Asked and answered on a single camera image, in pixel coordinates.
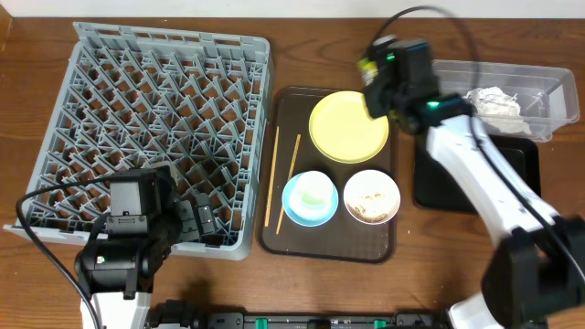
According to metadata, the white paper napkin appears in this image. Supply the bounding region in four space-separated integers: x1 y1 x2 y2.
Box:
463 87 531 134

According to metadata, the black rectangular tray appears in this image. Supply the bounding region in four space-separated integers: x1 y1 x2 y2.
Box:
413 135 541 214

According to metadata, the dark brown serving tray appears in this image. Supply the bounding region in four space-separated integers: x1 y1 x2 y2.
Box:
257 87 399 264

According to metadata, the clear plastic bin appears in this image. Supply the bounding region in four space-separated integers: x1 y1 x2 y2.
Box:
432 59 580 143

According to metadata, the grey plastic dishwasher rack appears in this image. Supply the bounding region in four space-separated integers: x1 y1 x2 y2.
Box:
24 22 273 260

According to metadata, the pink bowl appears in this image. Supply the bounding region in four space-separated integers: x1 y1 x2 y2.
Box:
343 169 401 226

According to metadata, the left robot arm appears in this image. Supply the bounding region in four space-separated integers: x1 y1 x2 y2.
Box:
75 165 214 328

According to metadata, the white plastic cup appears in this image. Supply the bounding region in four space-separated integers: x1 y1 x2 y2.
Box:
290 171 334 217

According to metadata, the wooden chopstick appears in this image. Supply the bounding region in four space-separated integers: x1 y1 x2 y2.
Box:
264 126 280 228
275 133 303 236

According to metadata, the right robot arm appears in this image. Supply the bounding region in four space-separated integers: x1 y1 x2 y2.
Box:
358 36 584 328

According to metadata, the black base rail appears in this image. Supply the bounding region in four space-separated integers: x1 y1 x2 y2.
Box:
144 300 450 329

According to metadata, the yellow round plate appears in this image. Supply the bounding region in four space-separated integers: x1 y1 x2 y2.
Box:
309 90 389 164

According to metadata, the light blue bowl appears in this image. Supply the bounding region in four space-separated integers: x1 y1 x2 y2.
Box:
282 173 339 228

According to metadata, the green snack wrapper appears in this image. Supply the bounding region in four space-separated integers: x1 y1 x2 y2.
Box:
356 58 378 85

